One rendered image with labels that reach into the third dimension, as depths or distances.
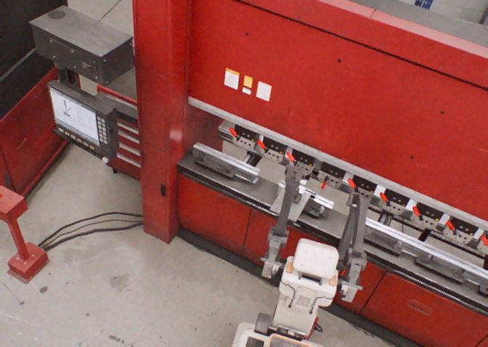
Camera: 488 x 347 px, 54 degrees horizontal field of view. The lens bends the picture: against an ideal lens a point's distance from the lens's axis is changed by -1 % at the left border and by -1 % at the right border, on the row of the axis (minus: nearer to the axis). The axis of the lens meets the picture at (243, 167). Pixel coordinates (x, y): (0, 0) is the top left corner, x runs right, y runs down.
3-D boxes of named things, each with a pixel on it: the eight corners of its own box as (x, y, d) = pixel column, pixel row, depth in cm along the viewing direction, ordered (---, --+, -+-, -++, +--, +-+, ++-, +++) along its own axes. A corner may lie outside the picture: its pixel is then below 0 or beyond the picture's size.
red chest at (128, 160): (106, 175, 442) (94, 86, 371) (138, 143, 475) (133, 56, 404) (152, 197, 430) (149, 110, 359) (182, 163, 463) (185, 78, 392)
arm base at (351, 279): (340, 283, 250) (362, 290, 248) (343, 268, 251) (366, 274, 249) (338, 282, 258) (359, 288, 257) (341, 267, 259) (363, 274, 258)
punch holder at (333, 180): (316, 179, 304) (322, 161, 293) (321, 171, 310) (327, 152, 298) (338, 189, 301) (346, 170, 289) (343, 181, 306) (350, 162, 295)
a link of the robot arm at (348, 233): (351, 194, 275) (369, 199, 277) (348, 194, 281) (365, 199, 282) (330, 267, 275) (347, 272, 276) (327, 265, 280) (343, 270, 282)
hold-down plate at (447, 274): (414, 263, 305) (415, 260, 303) (415, 257, 308) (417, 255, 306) (460, 284, 298) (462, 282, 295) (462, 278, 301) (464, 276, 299)
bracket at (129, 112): (75, 119, 323) (73, 111, 318) (99, 100, 339) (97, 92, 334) (124, 142, 313) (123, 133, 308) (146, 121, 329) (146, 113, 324)
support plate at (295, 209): (269, 210, 307) (269, 209, 306) (285, 184, 324) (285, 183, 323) (295, 222, 302) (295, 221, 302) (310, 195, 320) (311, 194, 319)
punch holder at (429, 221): (409, 220, 290) (419, 202, 278) (412, 210, 295) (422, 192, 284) (433, 230, 286) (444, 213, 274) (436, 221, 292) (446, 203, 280)
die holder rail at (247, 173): (192, 156, 348) (192, 146, 342) (196, 151, 352) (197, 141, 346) (254, 184, 336) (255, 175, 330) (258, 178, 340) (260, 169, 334)
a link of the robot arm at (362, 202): (359, 186, 270) (375, 192, 271) (348, 194, 282) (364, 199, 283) (348, 264, 251) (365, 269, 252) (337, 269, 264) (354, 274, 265)
